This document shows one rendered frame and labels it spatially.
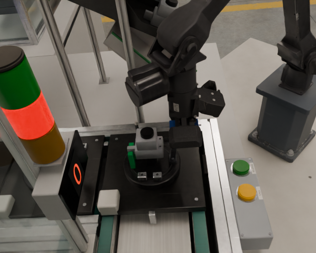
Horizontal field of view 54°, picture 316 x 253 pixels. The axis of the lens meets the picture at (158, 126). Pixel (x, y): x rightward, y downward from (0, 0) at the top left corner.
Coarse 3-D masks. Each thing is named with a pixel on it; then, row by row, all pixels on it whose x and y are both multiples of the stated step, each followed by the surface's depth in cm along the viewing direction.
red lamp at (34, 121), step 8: (40, 96) 37; (32, 104) 36; (40, 104) 37; (8, 112) 36; (16, 112) 36; (24, 112) 36; (32, 112) 37; (40, 112) 38; (48, 112) 39; (16, 120) 37; (24, 120) 37; (32, 120) 37; (40, 120) 38; (48, 120) 39; (16, 128) 38; (24, 128) 38; (32, 128) 38; (40, 128) 39; (48, 128) 40; (24, 136) 39; (32, 136) 39; (40, 136) 39
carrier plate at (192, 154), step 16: (112, 144) 84; (128, 144) 84; (112, 160) 80; (192, 160) 78; (112, 176) 77; (192, 176) 74; (128, 192) 73; (144, 192) 72; (160, 192) 72; (176, 192) 72; (192, 192) 71; (128, 208) 70; (144, 208) 69; (160, 208) 69; (176, 208) 69; (192, 208) 69
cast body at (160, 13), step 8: (160, 0) 77; (168, 0) 74; (176, 0) 75; (160, 8) 74; (168, 8) 74; (176, 8) 75; (144, 16) 78; (152, 16) 76; (160, 16) 76; (152, 24) 78
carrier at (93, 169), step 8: (88, 136) 87; (96, 136) 87; (104, 136) 87; (88, 144) 85; (96, 144) 85; (88, 152) 83; (96, 152) 83; (88, 160) 81; (96, 160) 81; (88, 168) 79; (96, 168) 79; (88, 176) 77; (96, 176) 77; (88, 184) 75; (96, 184) 75; (88, 192) 74; (96, 192) 75; (80, 200) 72; (88, 200) 72; (80, 208) 71; (88, 208) 71
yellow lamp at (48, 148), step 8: (56, 128) 42; (48, 136) 40; (56, 136) 42; (24, 144) 40; (32, 144) 40; (40, 144) 40; (48, 144) 41; (56, 144) 42; (64, 144) 44; (32, 152) 41; (40, 152) 41; (48, 152) 42; (56, 152) 42; (32, 160) 43; (40, 160) 42; (48, 160) 42
